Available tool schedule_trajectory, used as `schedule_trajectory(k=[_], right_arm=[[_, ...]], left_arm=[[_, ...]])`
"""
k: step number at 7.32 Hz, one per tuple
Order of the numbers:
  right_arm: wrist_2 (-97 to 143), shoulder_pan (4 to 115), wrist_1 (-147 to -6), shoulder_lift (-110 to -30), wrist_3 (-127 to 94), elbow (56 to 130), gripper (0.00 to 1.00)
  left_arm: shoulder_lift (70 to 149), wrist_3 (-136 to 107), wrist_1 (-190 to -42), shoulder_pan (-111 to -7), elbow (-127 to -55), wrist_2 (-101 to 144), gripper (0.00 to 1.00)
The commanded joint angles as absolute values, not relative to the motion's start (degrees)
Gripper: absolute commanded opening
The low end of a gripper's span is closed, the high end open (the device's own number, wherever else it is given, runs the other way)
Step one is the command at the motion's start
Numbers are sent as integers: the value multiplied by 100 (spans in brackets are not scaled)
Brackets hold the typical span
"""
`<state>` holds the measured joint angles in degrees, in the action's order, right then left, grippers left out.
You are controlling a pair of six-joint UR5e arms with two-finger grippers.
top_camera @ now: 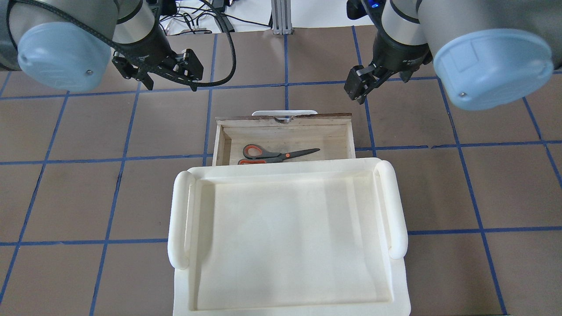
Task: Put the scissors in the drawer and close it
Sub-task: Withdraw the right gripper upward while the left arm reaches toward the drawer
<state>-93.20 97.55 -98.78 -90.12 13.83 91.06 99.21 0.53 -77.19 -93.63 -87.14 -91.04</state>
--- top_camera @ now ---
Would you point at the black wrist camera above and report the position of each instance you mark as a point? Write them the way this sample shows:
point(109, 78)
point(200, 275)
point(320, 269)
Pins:
point(356, 9)

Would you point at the cream plastic tray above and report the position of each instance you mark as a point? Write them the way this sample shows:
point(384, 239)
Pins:
point(319, 238)

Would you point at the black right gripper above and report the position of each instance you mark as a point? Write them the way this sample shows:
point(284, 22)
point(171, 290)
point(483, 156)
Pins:
point(396, 54)

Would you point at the grey orange scissors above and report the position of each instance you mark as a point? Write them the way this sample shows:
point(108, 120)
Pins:
point(256, 154)

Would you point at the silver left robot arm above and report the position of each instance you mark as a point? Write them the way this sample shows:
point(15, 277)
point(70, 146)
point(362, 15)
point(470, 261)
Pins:
point(67, 44)

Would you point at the wooden drawer with white handle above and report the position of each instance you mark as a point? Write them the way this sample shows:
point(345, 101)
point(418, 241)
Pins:
point(285, 131)

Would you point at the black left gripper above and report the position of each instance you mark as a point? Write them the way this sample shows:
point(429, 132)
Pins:
point(151, 48)

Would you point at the aluminium frame post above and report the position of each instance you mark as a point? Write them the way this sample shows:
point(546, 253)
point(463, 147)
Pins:
point(281, 17)

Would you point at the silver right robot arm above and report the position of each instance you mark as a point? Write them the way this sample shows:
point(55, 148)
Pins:
point(485, 52)

